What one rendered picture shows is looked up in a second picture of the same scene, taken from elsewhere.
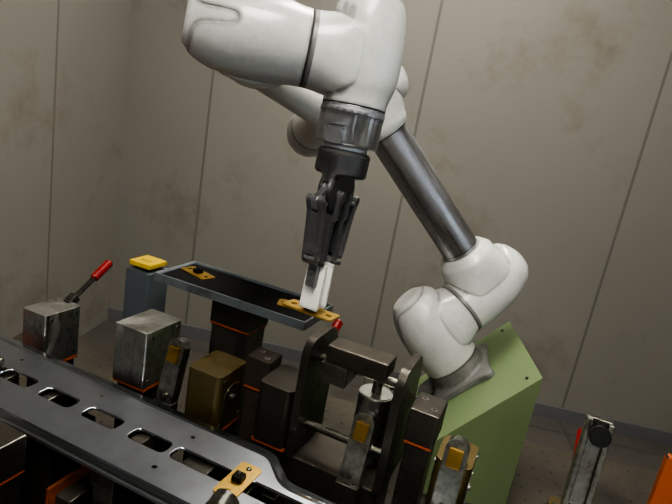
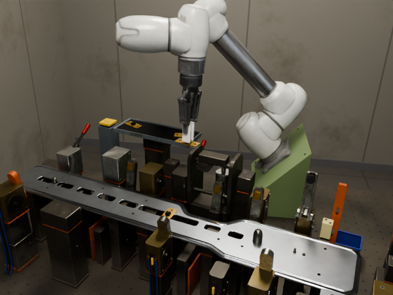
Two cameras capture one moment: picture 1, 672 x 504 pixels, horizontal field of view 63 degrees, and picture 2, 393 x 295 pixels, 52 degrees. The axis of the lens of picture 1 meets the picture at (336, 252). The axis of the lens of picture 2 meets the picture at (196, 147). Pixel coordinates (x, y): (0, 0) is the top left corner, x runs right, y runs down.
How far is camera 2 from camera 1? 59 cm
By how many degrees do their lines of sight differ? 12
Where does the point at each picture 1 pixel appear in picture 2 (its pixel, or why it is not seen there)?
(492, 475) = (293, 203)
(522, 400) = (303, 165)
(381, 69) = (200, 41)
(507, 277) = (294, 102)
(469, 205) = (290, 43)
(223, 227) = (136, 78)
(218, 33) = (131, 40)
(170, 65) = not seen: outside the picture
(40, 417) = (81, 200)
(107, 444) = (111, 207)
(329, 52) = (177, 39)
